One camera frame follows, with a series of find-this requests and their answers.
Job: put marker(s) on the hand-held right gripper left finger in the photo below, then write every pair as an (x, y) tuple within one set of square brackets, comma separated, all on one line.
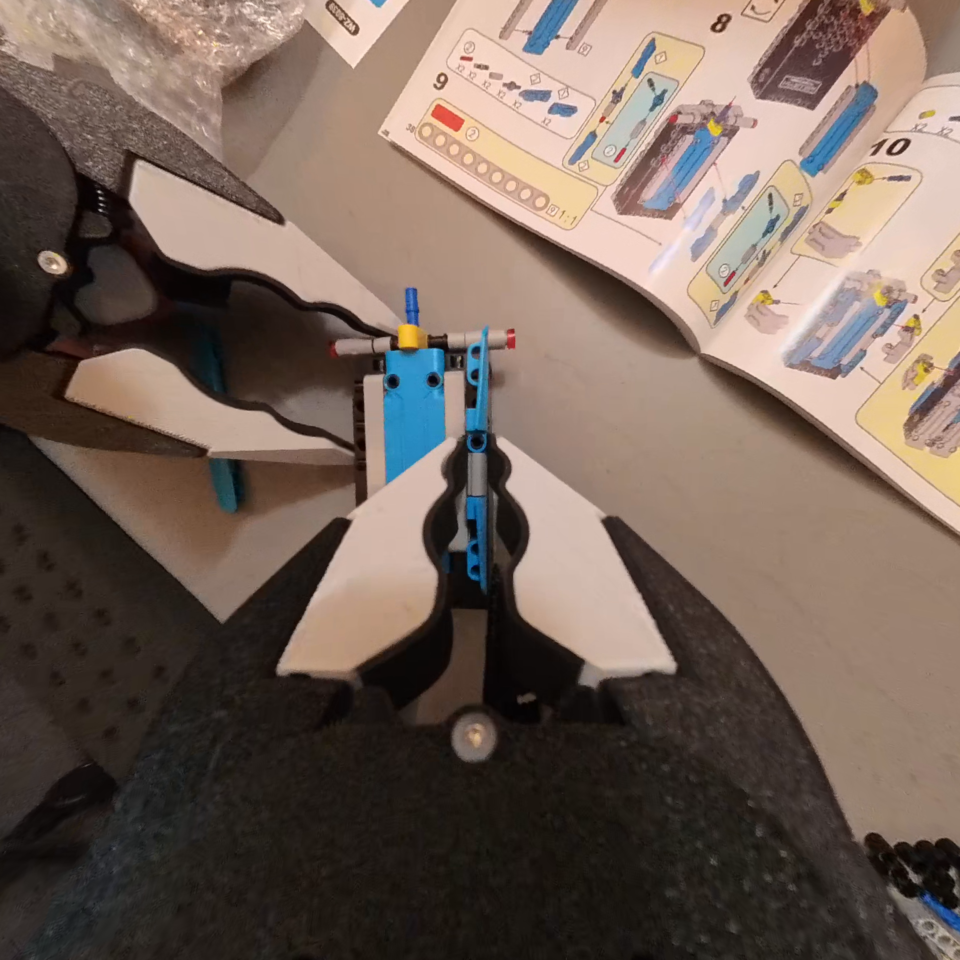
[(368, 600)]

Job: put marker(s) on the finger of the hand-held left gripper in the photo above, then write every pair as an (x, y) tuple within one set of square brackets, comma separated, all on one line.
[(150, 393), (225, 233)]

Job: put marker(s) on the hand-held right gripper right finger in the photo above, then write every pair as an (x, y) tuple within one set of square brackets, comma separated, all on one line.
[(593, 600)]

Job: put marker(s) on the blue grey axle assembly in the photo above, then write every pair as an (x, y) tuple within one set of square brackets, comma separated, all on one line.
[(218, 435)]

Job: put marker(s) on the black blue brick model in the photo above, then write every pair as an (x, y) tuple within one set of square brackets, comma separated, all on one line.
[(405, 405)]

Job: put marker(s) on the large blue brick panel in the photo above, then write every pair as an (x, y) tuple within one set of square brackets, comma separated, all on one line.
[(477, 383)]

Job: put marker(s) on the grey desk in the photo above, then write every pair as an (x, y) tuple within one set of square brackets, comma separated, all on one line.
[(720, 570)]

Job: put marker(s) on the clear plastic bag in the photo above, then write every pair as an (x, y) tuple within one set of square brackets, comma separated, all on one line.
[(210, 30)]

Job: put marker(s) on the black perforated panel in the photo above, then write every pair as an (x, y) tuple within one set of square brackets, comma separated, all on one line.
[(90, 630)]

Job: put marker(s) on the blue sticker sheet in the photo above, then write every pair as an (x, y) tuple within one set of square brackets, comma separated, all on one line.
[(360, 23)]

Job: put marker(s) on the instruction booklet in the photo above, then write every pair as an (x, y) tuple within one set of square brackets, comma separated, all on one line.
[(720, 165)]

